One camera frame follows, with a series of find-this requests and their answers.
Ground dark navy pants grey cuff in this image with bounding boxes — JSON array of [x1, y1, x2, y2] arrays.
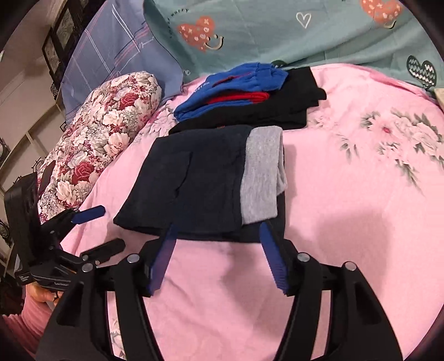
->
[[113, 125, 288, 244]]

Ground person's left forearm pink sleeve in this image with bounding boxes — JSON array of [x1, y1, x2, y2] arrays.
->
[[0, 295, 53, 352]]

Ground folded blue pants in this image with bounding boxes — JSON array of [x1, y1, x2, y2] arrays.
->
[[173, 62, 289, 122]]

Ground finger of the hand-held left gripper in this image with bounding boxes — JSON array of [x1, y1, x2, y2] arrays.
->
[[41, 205, 106, 240], [60, 238, 126, 275]]

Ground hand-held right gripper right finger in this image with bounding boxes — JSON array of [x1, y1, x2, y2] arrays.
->
[[259, 221, 405, 361]]

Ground person's left hand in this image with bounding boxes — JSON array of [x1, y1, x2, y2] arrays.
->
[[24, 281, 65, 303]]

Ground teal heart print blanket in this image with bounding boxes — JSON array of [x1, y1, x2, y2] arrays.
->
[[144, 0, 444, 101]]

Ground folded black pants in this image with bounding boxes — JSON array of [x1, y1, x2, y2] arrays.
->
[[169, 67, 327, 136]]

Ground black framed wall picture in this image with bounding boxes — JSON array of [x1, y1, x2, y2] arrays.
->
[[42, 3, 94, 81]]

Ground red floral bolster pillow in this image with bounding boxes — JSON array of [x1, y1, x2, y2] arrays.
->
[[36, 71, 163, 224]]

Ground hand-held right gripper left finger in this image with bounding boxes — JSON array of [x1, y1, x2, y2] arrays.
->
[[38, 222, 179, 361]]

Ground pink floral bed sheet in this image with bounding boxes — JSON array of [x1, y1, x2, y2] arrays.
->
[[60, 64, 444, 361]]

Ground blue plaid pillow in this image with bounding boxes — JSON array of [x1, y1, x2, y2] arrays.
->
[[60, 0, 184, 122]]

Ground folded red garment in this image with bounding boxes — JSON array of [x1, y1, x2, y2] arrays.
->
[[206, 91, 270, 106]]

